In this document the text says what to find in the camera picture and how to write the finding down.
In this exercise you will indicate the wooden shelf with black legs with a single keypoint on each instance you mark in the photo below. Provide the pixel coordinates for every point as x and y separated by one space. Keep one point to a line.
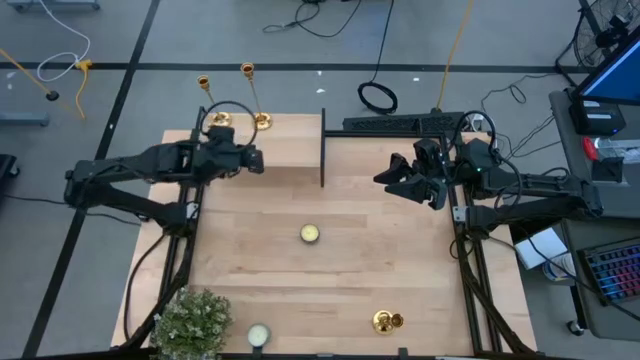
290 145

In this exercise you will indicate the black desktop device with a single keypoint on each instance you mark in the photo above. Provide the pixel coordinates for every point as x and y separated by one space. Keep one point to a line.
597 122

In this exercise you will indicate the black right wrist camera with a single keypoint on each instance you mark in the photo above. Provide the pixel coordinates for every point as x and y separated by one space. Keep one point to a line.
427 151

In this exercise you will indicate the yellow pole with black foot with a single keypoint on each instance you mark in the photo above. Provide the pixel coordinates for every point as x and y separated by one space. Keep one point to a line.
52 95

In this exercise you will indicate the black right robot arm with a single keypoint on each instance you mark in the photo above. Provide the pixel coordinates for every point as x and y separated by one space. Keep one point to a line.
525 215

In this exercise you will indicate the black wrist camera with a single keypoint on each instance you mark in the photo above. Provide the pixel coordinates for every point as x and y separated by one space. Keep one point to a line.
427 151
255 161

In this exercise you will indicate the short gold candlestick holder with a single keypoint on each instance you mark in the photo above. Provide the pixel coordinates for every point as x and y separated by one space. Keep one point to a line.
383 322

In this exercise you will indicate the white flat box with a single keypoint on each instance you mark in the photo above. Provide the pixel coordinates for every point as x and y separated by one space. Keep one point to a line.
540 245

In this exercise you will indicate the tall gold candlestick holder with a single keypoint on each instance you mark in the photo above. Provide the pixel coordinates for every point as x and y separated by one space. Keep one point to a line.
263 121

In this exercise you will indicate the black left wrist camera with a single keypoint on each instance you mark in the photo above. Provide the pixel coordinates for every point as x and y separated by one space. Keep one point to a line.
255 161

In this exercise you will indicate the grey wheeled cart base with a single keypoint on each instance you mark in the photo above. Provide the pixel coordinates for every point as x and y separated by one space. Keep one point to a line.
50 5

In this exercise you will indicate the medium gold candlestick holder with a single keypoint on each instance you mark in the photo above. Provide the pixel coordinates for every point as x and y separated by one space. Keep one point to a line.
203 81

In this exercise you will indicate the potted plant with white flowers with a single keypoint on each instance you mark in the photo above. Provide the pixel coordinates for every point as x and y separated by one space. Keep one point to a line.
192 322

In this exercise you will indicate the monitor with blue screen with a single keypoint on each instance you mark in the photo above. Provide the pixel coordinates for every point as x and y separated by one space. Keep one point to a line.
617 77

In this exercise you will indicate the backlit rainbow keyboard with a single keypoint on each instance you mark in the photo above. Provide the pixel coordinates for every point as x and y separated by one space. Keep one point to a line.
617 272

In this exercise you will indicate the small black box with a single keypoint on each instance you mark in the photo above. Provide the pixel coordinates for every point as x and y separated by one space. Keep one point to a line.
607 170

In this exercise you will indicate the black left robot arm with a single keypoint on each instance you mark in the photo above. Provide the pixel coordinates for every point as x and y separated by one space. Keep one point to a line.
115 172

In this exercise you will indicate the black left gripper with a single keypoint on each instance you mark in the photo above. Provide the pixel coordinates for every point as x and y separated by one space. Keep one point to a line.
222 150

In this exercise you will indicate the grey stand foot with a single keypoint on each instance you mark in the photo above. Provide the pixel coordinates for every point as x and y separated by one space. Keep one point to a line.
22 118

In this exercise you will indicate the black perforated bracket bar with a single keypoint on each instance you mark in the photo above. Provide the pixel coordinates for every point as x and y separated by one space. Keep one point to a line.
402 123

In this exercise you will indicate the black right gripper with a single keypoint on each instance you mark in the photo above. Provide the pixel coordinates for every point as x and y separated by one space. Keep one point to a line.
445 172

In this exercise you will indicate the white power adapter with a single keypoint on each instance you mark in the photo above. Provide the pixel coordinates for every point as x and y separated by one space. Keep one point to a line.
480 119

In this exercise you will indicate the white speckled candle tin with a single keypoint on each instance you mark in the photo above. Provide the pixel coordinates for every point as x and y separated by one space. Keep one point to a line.
258 335

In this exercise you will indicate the black floor fan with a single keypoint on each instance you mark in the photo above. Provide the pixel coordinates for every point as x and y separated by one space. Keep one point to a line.
607 36

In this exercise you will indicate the grey desk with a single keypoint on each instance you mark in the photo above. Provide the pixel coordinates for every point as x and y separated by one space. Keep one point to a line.
625 200

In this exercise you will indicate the white and blue cup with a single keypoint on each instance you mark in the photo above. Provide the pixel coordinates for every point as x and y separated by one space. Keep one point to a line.
557 270

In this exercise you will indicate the red handheld object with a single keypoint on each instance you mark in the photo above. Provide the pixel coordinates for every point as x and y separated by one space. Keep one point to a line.
590 148

